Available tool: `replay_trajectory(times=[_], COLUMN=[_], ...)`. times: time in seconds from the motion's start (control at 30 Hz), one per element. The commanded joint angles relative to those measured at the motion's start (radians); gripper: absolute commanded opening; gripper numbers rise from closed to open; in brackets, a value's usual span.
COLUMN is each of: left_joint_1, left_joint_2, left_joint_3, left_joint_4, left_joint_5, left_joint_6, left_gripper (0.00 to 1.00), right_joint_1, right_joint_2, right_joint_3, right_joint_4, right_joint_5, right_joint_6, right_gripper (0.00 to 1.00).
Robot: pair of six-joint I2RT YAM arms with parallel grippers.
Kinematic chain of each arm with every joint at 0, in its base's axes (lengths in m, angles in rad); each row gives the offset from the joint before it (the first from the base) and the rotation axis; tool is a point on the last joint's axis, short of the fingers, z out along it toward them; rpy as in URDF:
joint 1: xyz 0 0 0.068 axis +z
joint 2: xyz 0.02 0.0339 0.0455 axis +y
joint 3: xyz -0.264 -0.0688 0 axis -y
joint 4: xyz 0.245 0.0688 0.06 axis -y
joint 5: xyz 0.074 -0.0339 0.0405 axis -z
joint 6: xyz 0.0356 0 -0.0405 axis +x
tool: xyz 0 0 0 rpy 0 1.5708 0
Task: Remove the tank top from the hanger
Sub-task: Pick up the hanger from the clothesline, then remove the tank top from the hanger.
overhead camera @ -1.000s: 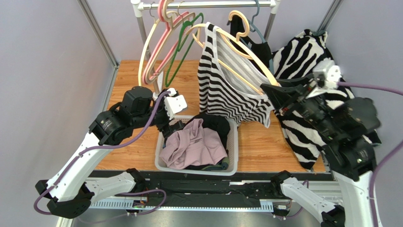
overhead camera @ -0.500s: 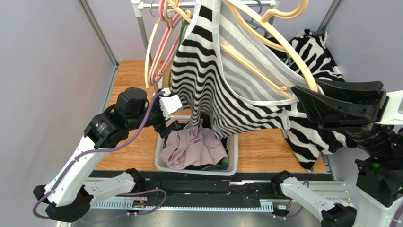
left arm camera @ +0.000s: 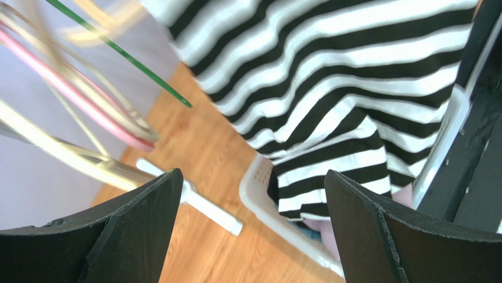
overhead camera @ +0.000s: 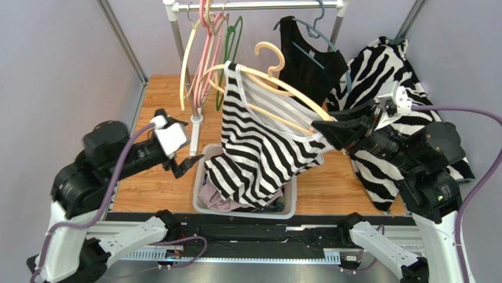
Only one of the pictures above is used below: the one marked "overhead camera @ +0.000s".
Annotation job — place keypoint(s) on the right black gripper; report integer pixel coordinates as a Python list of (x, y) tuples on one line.
[(365, 128)]

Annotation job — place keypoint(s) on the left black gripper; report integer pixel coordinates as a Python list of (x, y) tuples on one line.
[(181, 169)]

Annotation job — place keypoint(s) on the zebra striped tank top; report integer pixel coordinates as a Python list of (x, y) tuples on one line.
[(264, 142)]

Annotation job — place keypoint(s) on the cream plastic hanger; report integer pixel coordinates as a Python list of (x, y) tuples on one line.
[(185, 87)]

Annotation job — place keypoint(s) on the teal plastic hanger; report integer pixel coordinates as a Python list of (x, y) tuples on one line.
[(319, 41)]

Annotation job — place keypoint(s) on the dark top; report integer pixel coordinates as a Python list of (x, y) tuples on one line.
[(219, 200)]

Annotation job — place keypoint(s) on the pink plastic hanger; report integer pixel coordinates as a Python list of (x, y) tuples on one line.
[(199, 71)]

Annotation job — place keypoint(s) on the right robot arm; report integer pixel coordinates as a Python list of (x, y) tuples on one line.
[(430, 193)]

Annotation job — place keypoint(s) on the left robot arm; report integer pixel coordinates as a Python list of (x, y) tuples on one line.
[(82, 192)]

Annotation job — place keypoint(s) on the white plastic basket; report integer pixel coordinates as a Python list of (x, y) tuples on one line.
[(290, 192)]

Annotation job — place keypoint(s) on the zebra print blanket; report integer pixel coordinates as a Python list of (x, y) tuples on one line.
[(382, 61)]

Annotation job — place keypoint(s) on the white clothes rack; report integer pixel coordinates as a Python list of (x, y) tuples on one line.
[(173, 8)]

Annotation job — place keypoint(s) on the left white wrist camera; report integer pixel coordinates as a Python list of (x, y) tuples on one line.
[(171, 138)]

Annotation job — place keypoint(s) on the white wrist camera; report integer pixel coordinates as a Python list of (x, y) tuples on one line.
[(171, 138), (394, 103)]

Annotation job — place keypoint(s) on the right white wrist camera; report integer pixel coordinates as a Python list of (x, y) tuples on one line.
[(394, 103)]

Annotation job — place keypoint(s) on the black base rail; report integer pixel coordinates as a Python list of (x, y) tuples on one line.
[(299, 238)]

